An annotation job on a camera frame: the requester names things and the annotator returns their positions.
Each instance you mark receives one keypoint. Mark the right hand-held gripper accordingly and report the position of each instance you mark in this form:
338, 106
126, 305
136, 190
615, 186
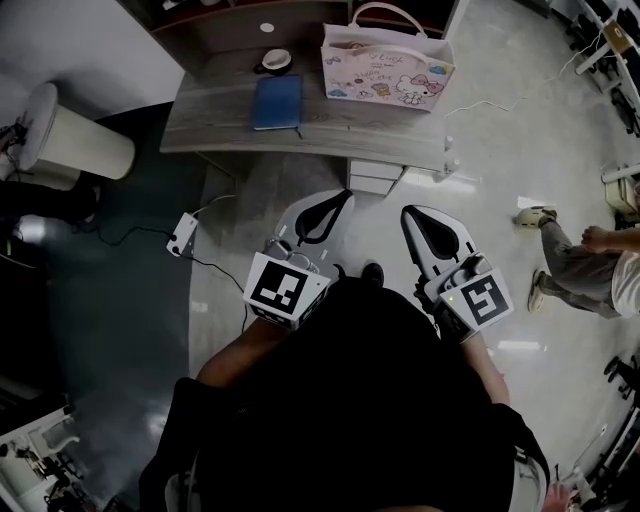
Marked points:
472, 300

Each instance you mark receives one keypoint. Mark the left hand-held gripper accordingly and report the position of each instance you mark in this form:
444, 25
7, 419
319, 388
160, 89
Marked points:
285, 290

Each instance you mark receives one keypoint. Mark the person's black shoe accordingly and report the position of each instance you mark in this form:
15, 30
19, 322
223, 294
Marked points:
373, 274

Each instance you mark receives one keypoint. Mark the person's right forearm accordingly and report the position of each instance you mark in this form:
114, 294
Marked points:
487, 370

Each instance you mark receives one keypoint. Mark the grey wooden desk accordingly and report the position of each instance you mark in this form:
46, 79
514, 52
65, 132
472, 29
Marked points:
220, 120

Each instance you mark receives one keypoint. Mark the white cartoon print gift bag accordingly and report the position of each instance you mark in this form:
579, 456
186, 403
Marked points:
385, 70

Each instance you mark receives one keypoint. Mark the blue notebook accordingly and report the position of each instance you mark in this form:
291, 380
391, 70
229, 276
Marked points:
277, 102

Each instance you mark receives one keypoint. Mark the black office chair base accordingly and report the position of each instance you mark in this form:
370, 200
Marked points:
622, 377

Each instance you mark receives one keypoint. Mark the white desk drawer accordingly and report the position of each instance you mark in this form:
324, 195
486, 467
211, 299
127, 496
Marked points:
371, 175

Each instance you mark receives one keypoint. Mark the brown desk shelf unit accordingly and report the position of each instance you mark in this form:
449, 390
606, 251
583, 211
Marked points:
300, 10

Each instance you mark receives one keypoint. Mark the white round disc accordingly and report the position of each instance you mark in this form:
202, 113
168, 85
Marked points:
267, 27

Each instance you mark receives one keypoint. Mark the white power strip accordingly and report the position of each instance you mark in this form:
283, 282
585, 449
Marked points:
182, 233

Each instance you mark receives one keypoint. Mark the person's left forearm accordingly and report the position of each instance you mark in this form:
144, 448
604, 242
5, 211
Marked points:
240, 350

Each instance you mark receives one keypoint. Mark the person's black clothing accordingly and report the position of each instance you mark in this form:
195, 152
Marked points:
350, 400

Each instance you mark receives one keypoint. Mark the white cylindrical bin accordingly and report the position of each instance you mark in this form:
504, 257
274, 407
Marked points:
75, 142

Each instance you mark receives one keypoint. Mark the black cup with white inside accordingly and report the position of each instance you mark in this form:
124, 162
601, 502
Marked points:
274, 61

